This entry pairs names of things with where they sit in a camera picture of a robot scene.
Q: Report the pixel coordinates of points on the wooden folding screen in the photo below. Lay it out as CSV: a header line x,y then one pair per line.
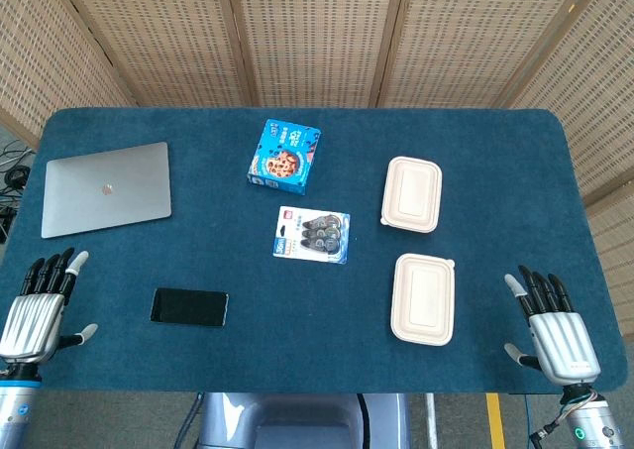
x,y
317,37

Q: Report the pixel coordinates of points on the beige lidded food container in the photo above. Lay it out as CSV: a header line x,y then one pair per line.
x,y
411,193
423,299

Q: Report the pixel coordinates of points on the black smartphone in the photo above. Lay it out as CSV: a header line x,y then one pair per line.
x,y
189,307

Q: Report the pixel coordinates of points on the grey laptop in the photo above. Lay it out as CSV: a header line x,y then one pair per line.
x,y
106,189

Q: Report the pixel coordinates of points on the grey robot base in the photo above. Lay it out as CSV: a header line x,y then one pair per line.
x,y
302,421

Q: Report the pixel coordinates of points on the yellow floor tape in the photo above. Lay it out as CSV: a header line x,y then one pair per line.
x,y
496,421

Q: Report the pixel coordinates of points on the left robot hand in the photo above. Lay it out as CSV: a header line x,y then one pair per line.
x,y
32,322

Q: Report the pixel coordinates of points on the blue table mat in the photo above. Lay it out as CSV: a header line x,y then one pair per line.
x,y
317,290

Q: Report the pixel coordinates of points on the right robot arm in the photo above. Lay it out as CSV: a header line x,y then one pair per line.
x,y
587,416

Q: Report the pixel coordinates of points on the correction tape blister pack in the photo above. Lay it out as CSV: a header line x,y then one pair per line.
x,y
311,235

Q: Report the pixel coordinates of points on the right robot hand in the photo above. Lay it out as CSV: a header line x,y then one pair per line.
x,y
562,332

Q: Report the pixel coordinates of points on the blue cookie box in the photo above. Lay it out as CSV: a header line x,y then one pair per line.
x,y
283,156

